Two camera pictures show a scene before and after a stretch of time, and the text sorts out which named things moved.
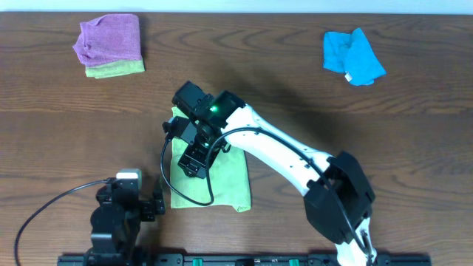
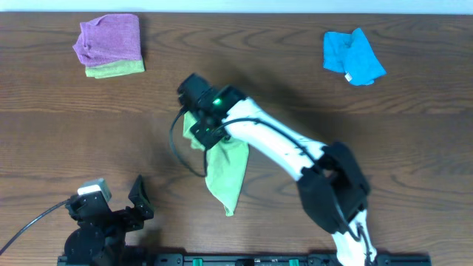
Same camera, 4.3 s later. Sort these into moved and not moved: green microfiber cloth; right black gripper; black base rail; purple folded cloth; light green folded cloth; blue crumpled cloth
Moved: right black gripper; green microfiber cloth
Not moved: black base rail; purple folded cloth; light green folded cloth; blue crumpled cloth
